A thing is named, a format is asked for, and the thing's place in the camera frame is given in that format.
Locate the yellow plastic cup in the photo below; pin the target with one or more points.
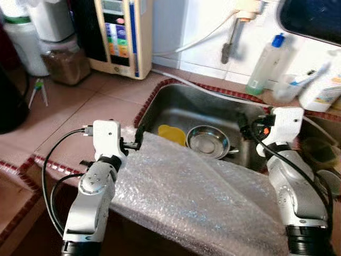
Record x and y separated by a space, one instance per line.
170 134

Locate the stainless steel bowl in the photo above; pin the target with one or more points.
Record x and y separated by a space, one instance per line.
208 143

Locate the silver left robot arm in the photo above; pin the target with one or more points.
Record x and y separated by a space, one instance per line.
93 197

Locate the clear plastic cup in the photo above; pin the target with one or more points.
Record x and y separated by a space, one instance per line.
285 92

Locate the large steel sink basin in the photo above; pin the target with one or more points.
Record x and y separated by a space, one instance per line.
192 106

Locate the blue cap dish soap bottle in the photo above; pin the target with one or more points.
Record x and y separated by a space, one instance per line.
264 66

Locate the small dark sink basin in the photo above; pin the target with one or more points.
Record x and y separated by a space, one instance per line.
314 128

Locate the greenish clear plastic container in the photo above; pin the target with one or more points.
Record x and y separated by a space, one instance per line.
318 153

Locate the white blue toothbrush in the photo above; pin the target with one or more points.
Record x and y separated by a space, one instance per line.
309 76

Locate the clear bubble wrap sheet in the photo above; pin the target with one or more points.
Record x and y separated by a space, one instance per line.
202 197

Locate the metal faucet spout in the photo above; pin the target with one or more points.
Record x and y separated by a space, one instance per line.
229 45

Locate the clear jar with brown powder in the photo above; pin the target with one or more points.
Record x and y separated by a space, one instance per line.
66 64

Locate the beige water ionizer appliance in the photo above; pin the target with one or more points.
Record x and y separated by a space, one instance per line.
120 32

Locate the white green tongs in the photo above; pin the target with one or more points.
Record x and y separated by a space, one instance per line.
38 88

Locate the white faucet fitting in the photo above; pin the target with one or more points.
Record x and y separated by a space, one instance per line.
249 8

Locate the black kettle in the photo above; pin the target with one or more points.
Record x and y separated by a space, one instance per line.
11 104

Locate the dark frying pan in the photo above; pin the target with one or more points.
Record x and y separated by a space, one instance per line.
311 16

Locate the white jug with green lid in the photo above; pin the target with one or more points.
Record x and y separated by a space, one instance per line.
24 45

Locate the grey white appliance housing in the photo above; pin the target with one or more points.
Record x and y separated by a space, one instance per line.
50 18

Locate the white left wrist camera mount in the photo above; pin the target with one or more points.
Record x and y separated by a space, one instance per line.
106 138

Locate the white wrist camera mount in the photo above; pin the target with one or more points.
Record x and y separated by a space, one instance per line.
106 138
285 125

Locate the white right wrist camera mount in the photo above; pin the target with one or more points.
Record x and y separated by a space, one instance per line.
285 125

